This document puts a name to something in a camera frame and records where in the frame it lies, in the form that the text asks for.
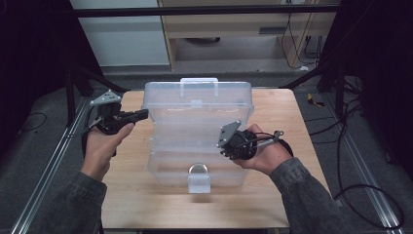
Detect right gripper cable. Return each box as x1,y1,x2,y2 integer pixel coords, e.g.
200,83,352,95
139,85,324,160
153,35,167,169
252,130,295,158

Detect black metal stand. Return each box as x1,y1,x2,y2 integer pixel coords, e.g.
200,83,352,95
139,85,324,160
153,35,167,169
63,62,129,129
280,59,349,120

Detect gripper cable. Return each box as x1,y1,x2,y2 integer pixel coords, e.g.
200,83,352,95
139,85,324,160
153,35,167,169
68,115,105,159
252,130,295,158

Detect thin black floor cable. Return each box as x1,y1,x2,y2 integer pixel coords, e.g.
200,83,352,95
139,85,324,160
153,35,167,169
19,111,49,134

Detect black looped floor cable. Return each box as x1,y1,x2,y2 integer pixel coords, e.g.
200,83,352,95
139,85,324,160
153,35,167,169
333,183,406,230

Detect black curtain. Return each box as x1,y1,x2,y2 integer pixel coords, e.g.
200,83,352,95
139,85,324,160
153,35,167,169
319,0,413,181
0,0,102,157

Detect black cables under cabinet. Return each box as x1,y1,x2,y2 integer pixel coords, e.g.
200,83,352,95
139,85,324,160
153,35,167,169
280,12,324,70

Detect clear plastic storage box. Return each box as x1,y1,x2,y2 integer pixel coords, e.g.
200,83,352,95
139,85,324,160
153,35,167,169
141,77,255,195

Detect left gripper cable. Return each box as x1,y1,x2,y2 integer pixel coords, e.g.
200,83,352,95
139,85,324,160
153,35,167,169
68,115,105,159

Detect round silver tin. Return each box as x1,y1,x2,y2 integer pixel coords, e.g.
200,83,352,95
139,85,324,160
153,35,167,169
188,163,209,176

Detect light wooden cabinet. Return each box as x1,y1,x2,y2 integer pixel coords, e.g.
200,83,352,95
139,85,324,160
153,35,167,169
158,0,342,71

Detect yellow and black floor object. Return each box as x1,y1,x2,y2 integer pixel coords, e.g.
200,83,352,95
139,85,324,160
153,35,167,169
306,93,325,108

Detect black horizontal bar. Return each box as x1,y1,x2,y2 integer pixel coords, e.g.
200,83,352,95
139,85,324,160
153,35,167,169
71,4,339,19

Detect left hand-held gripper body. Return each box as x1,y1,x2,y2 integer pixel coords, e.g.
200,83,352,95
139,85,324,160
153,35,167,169
89,90,125,135

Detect black floor cables bundle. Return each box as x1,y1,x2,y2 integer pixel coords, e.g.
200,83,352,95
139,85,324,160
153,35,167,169
304,77,368,145

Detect person's left hand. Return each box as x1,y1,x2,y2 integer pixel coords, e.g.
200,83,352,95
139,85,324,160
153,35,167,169
80,122,135,182

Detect metal floor rail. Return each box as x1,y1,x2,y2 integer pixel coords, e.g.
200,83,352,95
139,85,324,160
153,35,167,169
11,97,90,234
324,94,405,234

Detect person's right hand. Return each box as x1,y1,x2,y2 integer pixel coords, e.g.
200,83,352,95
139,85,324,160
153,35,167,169
232,123,293,176

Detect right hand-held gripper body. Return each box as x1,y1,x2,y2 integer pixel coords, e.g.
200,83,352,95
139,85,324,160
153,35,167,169
217,120,257,161

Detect white cabinet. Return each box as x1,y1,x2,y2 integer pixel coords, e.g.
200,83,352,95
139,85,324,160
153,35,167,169
69,0,170,67

